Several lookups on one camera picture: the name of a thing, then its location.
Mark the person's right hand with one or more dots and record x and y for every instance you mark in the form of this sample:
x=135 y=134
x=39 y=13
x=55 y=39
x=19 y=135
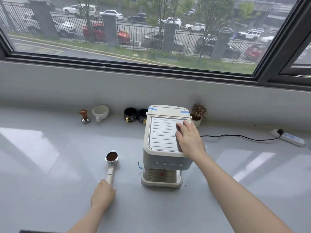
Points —
x=192 y=143

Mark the person's left hand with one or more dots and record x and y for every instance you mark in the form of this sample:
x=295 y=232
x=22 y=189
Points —
x=102 y=195

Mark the person's right fingers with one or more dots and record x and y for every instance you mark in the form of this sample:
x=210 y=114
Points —
x=184 y=131

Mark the person's left fingers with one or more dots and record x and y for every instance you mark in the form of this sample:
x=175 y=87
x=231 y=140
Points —
x=111 y=192

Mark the cream white espresso machine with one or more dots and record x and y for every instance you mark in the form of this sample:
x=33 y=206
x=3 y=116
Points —
x=160 y=138

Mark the person's left forearm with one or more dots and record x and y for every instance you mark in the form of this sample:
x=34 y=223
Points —
x=88 y=222

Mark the person's right forearm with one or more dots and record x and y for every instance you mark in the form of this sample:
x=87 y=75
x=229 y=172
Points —
x=233 y=194

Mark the small white plant pot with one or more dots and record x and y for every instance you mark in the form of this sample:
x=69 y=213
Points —
x=197 y=123

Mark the small dried brown plant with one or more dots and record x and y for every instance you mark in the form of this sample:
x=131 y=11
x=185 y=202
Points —
x=198 y=111

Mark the ground coffee puck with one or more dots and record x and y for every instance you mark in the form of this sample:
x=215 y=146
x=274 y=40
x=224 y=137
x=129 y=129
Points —
x=112 y=156

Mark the small blue tape scrap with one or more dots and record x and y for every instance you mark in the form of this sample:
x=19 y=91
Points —
x=139 y=166

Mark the white ceramic cup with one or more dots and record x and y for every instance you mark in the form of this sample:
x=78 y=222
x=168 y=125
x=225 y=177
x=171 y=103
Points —
x=100 y=112

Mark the grey stone fence pillar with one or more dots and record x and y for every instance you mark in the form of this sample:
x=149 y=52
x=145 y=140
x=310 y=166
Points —
x=43 y=19
x=222 y=47
x=110 y=31
x=169 y=38

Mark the black plug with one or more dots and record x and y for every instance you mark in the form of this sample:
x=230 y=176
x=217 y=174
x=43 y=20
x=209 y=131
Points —
x=280 y=132

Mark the black metal fence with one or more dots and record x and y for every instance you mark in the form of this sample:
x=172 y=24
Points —
x=136 y=36

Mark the white power strip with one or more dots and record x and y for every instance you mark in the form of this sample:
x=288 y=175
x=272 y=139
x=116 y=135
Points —
x=292 y=139

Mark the green tree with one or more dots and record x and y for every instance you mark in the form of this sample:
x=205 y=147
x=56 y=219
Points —
x=158 y=9
x=88 y=19
x=211 y=9

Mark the row of parked cars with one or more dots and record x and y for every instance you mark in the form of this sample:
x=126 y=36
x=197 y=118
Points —
x=102 y=32

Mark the dark window frame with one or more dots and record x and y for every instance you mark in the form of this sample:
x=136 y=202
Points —
x=145 y=67

